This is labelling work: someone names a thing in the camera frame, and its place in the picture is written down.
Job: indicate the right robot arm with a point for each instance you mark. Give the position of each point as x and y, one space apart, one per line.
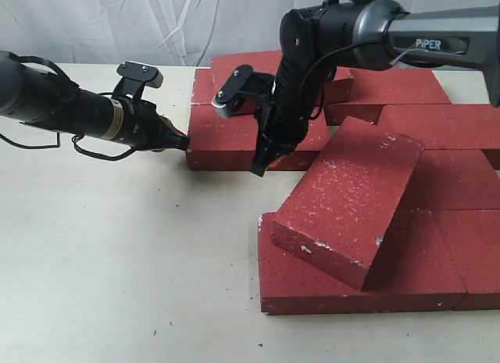
372 35

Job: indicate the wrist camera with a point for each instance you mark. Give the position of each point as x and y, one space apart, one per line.
134 78
244 84

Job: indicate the red brick second row right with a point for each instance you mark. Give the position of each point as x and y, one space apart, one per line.
459 127

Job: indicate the white fabric backdrop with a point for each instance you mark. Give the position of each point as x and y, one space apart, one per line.
157 32

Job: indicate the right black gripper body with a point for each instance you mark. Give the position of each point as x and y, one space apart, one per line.
285 121

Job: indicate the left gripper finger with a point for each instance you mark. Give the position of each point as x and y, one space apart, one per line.
167 142
167 129

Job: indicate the red brick third row right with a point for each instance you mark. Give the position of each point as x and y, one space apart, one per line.
452 180

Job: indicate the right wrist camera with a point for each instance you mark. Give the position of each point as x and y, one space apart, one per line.
244 84

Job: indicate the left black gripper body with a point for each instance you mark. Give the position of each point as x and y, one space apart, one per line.
140 125

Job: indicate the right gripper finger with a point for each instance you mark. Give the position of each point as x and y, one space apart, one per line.
267 151
279 155

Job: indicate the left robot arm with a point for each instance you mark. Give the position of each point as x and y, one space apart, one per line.
37 93

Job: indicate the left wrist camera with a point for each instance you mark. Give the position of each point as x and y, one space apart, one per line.
134 78

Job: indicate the red brick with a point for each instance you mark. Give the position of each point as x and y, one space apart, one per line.
203 89
414 272
337 90
229 144
472 237
372 91
336 217

